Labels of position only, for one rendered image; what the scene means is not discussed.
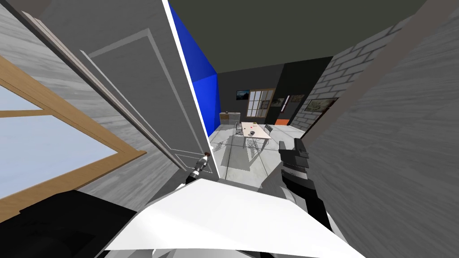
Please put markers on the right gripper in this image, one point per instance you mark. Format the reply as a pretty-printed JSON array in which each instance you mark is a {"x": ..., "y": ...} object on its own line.
[{"x": 294, "y": 159}]

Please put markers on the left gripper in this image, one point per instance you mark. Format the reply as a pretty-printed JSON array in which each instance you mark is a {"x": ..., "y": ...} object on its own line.
[{"x": 203, "y": 163}]

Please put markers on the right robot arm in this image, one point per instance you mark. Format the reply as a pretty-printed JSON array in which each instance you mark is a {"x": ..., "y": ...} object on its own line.
[{"x": 304, "y": 191}]

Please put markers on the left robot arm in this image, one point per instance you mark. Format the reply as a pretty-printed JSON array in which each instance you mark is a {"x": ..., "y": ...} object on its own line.
[{"x": 53, "y": 225}]

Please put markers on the white dining table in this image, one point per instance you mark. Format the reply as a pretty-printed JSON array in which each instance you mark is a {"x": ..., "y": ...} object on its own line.
[{"x": 255, "y": 130}]

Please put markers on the wooden gridded window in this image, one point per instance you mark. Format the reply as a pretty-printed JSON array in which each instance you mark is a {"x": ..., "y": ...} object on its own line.
[{"x": 260, "y": 103}]

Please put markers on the grey sideboard cabinet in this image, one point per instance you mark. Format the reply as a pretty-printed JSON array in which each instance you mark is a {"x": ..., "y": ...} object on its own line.
[{"x": 230, "y": 117}]

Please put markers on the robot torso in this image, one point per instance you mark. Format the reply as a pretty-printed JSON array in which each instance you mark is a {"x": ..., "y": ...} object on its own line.
[{"x": 229, "y": 218}]

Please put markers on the grey panelled door leaf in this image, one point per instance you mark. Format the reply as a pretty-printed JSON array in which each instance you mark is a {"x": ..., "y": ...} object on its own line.
[{"x": 143, "y": 89}]

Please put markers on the wooden framed window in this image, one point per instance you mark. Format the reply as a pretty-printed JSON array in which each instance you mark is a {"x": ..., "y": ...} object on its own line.
[{"x": 46, "y": 143}]

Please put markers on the green landscape wall picture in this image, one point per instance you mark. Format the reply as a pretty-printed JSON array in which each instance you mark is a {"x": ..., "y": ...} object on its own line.
[{"x": 319, "y": 105}]

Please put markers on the dark landscape wall picture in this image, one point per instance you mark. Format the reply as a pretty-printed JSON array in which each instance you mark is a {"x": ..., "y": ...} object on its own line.
[{"x": 242, "y": 94}]

